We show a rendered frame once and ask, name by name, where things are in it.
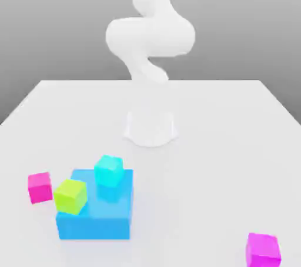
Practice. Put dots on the small cyan cube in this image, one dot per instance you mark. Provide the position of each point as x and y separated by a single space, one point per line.
108 173

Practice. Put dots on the small magenta cube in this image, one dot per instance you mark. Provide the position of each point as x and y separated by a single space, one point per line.
263 251

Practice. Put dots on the small lime green cube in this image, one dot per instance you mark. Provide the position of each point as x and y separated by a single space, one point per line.
70 197

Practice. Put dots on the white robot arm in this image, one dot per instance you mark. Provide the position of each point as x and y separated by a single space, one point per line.
150 36

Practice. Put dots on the small pink cube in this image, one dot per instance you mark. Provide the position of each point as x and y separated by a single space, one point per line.
40 188

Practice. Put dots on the large blue box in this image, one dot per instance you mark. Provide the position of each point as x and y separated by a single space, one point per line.
103 220

